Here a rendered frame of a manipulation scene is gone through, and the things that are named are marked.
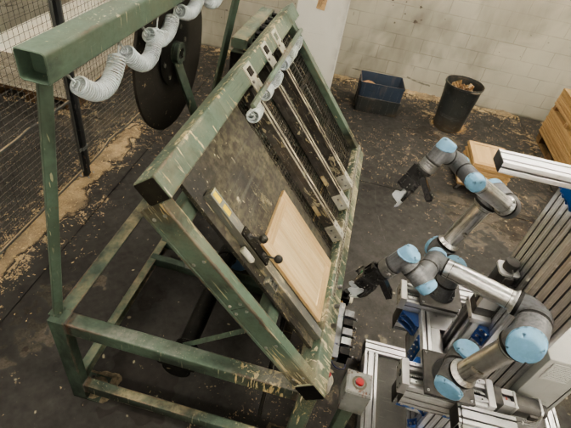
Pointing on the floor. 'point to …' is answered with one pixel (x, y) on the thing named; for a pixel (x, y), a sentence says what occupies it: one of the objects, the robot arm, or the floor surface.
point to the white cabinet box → (323, 30)
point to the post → (340, 419)
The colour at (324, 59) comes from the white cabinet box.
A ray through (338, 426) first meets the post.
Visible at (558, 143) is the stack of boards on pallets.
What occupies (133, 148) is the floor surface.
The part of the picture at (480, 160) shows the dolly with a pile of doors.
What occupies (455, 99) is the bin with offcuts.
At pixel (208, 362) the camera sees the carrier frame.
